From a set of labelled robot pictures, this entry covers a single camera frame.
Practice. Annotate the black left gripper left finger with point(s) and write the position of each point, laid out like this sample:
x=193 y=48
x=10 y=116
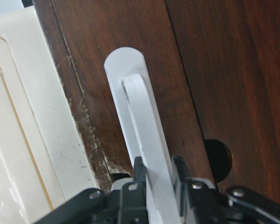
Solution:
x=133 y=198

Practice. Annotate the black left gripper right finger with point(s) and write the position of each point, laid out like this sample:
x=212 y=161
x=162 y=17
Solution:
x=195 y=201

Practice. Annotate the white drawer handle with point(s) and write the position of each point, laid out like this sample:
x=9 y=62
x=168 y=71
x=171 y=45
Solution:
x=140 y=122

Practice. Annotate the cream plastic storage box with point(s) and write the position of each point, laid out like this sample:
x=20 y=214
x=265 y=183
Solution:
x=42 y=156

